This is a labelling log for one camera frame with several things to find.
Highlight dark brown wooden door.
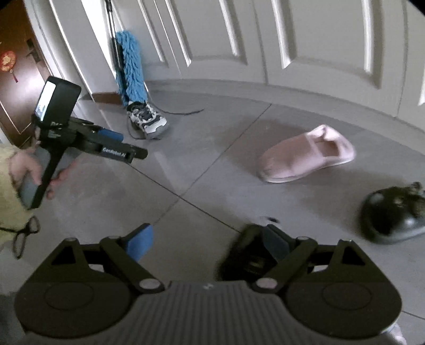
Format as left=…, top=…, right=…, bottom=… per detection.
left=1, top=1, right=50, bottom=146

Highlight red door ornament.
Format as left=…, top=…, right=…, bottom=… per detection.
left=1, top=50, right=18, bottom=83

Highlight blue chenille mop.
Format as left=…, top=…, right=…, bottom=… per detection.
left=104, top=1, right=148, bottom=106

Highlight cream sleeve left forearm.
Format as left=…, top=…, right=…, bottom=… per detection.
left=1, top=144, right=32, bottom=247

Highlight white panelled closet doors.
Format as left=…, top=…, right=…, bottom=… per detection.
left=27, top=1, right=424, bottom=127

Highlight black slide sandal with charms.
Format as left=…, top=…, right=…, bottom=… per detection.
left=359, top=182, right=424, bottom=244

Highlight pink plush slipper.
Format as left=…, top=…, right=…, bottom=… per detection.
left=259, top=124, right=356, bottom=183

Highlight person's left hand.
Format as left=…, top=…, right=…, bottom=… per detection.
left=8, top=146, right=77, bottom=201

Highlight black wrist strap cable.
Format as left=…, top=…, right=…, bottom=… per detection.
left=0, top=215, right=41, bottom=260

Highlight black white sneaker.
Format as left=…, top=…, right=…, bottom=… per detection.
left=126, top=101, right=168, bottom=139

